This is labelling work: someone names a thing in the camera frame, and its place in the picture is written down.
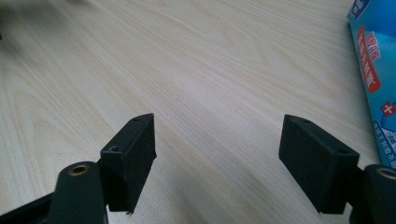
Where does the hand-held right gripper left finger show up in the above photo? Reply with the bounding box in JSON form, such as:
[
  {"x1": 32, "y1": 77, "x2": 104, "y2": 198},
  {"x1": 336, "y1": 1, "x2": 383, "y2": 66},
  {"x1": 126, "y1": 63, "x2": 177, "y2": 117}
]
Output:
[{"x1": 98, "y1": 112, "x2": 158, "y2": 215}]

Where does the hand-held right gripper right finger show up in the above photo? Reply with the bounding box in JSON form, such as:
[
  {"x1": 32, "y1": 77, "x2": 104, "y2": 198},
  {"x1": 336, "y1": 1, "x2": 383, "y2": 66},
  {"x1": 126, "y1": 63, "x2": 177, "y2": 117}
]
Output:
[{"x1": 278, "y1": 114, "x2": 361, "y2": 215}]

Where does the blue wet wipe packet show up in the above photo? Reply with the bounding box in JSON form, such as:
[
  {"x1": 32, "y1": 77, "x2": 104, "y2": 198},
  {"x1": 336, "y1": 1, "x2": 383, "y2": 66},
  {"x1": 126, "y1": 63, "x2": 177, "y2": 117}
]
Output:
[{"x1": 346, "y1": 0, "x2": 396, "y2": 171}]

